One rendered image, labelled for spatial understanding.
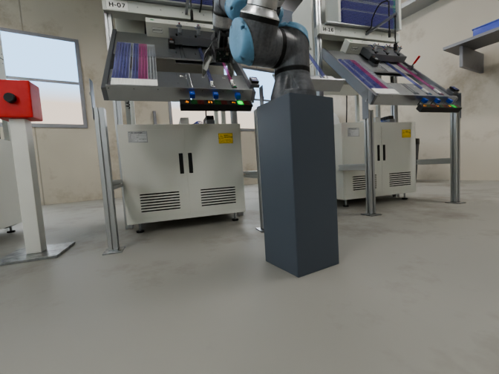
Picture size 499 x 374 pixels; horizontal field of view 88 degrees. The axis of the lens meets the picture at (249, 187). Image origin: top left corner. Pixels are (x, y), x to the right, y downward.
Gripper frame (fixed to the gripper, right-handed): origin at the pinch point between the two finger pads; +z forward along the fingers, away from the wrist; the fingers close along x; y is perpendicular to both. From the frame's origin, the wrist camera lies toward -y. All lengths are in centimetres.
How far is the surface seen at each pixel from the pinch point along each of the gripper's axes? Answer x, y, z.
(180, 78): -15.1, -16.1, 9.9
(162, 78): -23.6, -15.3, 9.9
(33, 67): -182, -292, 136
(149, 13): -27, -79, 0
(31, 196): -84, 18, 51
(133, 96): -36.8, -2.3, 12.4
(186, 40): -8, -56, 6
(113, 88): -44.0, -2.3, 9.1
